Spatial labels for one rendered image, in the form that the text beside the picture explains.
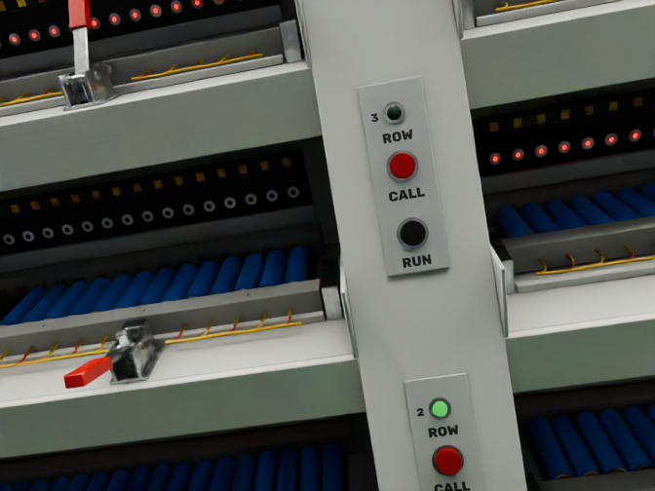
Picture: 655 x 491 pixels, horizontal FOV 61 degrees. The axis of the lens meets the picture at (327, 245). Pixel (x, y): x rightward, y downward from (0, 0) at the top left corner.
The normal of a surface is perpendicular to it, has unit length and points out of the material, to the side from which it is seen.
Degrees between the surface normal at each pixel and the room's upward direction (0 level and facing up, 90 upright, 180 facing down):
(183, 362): 22
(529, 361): 112
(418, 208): 90
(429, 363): 90
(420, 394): 90
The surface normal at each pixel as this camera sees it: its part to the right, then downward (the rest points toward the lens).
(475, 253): -0.09, 0.04
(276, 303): -0.02, 0.41
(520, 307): -0.18, -0.90
